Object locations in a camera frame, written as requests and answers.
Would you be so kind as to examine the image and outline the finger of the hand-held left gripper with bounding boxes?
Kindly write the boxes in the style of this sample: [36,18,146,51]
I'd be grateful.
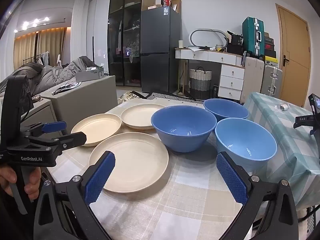
[24,132,87,153]
[25,121,67,137]

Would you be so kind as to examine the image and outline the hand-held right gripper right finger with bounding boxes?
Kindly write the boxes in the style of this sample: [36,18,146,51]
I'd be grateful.
[216,151,299,240]

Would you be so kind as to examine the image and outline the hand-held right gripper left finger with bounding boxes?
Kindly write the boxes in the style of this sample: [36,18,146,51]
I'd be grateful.
[34,151,116,240]

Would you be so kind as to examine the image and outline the cream plate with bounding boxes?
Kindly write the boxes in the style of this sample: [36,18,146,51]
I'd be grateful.
[71,113,122,147]
[89,132,169,194]
[120,103,167,130]

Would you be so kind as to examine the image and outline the light blue bowl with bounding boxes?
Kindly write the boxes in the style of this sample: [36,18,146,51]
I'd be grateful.
[214,118,277,173]

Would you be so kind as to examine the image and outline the person's left hand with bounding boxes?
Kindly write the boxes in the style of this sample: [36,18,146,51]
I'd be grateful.
[0,166,42,203]

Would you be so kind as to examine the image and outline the grey chair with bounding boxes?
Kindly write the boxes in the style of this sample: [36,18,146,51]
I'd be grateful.
[24,75,118,140]

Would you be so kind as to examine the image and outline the beige checked tablecloth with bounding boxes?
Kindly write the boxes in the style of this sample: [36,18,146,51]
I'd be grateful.
[47,97,263,240]

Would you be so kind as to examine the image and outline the grey duvet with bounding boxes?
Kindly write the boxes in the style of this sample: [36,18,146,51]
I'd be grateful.
[0,56,100,98]

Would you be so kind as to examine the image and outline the grey cardboard box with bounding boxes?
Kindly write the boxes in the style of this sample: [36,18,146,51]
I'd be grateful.
[75,66,105,82]

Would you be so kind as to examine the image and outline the teal checked tablecloth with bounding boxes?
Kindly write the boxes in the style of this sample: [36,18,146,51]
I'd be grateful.
[244,92,320,205]

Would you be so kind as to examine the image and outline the clothes rack with garments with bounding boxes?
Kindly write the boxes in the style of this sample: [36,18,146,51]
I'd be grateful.
[22,51,62,67]

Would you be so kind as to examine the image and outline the cream printed tote bag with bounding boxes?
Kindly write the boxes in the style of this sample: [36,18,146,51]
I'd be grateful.
[119,91,150,103]

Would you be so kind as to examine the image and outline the beige curtains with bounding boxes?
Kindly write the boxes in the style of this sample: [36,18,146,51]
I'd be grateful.
[14,26,67,68]

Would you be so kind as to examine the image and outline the white dresser with drawers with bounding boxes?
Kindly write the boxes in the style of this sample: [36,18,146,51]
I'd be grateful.
[174,46,247,103]

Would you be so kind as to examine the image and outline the woven laundry basket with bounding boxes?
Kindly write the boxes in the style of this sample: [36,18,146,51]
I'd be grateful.
[189,66,212,100]

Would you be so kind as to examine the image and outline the white sheer curtain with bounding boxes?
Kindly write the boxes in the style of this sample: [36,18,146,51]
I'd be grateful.
[70,0,97,63]

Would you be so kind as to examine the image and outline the black white patterned rug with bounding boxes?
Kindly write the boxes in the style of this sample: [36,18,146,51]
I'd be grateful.
[147,92,208,103]

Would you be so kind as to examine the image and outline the beige suitcase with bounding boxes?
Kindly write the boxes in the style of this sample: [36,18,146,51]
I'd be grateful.
[240,56,265,104]

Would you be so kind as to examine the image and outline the ceiling spotlight row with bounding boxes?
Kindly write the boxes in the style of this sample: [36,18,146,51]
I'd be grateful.
[14,16,67,33]

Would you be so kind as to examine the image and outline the silver suitcase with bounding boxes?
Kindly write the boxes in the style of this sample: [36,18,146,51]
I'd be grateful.
[260,64,283,97]

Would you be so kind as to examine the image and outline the black device on stand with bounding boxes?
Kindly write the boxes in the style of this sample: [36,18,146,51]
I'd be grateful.
[293,93,320,160]

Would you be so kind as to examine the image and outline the dark grey refrigerator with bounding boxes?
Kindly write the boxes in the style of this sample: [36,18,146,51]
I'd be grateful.
[140,6,182,94]

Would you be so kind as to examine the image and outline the dark glass cabinet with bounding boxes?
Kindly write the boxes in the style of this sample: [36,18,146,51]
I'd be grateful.
[107,0,157,88]

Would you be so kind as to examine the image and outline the black bag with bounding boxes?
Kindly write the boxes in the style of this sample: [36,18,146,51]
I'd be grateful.
[226,34,244,54]

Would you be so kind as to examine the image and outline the wooden door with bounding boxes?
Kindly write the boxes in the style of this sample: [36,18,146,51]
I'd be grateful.
[275,3,312,108]

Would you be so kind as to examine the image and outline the black box red print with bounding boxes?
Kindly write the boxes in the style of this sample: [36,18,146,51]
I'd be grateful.
[264,37,275,52]

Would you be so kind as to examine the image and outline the oval table mirror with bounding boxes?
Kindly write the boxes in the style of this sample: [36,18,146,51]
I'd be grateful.
[190,28,229,48]

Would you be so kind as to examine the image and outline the teal suitcase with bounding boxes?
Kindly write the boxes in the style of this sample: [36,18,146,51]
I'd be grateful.
[242,17,265,57]

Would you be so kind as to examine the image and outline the brown cardboard box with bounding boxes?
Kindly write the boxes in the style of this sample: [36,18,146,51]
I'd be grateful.
[170,0,182,13]

